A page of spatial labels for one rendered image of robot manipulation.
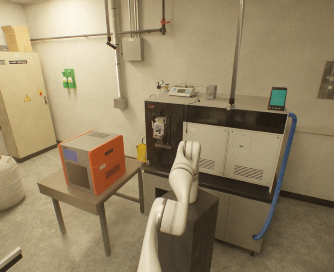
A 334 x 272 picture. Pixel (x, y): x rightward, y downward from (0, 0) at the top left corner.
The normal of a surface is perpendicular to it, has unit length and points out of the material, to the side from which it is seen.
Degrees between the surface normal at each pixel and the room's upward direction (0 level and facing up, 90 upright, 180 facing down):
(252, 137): 90
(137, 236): 0
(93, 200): 0
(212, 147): 90
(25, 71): 90
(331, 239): 0
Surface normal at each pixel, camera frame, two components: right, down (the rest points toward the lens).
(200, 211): 0.00, -0.93
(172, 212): 0.00, -0.61
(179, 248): -0.67, 0.26
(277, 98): -0.39, 0.17
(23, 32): 0.91, 0.24
